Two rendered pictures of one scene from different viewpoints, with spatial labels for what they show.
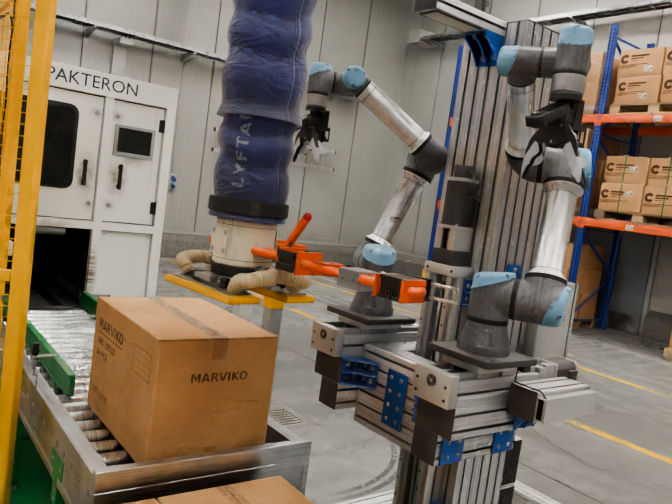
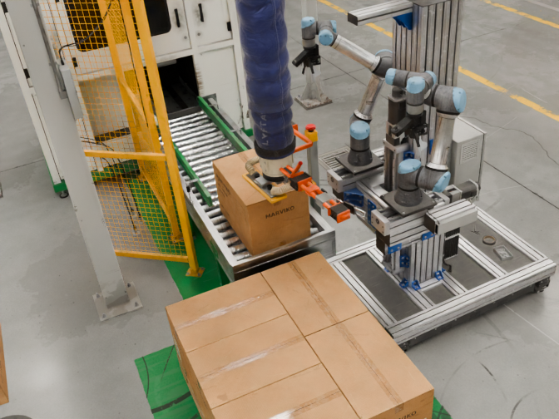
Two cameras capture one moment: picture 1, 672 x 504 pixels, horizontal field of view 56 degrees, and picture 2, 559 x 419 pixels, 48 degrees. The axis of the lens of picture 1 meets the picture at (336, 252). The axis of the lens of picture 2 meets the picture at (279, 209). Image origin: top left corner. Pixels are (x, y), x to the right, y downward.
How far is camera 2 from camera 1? 2.02 m
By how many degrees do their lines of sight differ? 34
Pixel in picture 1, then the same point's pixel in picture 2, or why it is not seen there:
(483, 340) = (404, 199)
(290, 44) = (276, 74)
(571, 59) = (412, 100)
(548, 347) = (465, 172)
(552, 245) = (437, 150)
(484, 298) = (403, 179)
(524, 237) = not seen: hidden behind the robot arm
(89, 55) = not seen: outside the picture
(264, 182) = (278, 140)
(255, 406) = (301, 219)
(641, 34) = not seen: outside the picture
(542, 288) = (430, 176)
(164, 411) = (256, 233)
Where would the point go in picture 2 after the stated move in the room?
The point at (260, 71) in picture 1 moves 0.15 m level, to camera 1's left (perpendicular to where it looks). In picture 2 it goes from (264, 92) to (234, 91)
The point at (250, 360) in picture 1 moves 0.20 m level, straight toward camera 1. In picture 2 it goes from (294, 200) to (291, 220)
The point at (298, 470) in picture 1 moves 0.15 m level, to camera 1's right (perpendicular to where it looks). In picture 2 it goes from (330, 244) to (353, 245)
